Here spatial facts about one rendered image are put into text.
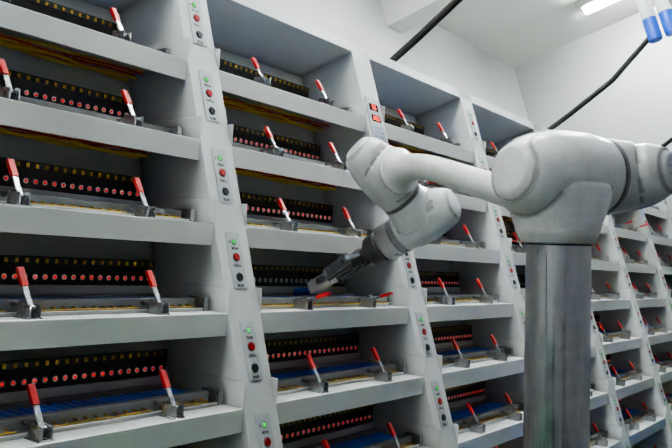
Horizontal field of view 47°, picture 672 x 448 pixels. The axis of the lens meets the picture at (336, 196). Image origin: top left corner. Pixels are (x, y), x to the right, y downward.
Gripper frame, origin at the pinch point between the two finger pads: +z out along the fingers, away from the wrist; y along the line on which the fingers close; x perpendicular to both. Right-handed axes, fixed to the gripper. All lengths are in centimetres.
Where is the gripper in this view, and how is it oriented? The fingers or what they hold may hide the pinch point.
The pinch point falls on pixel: (321, 282)
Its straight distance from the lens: 194.7
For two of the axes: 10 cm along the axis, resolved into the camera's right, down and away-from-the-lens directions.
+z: -7.3, 4.9, 4.7
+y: 5.8, 1.0, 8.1
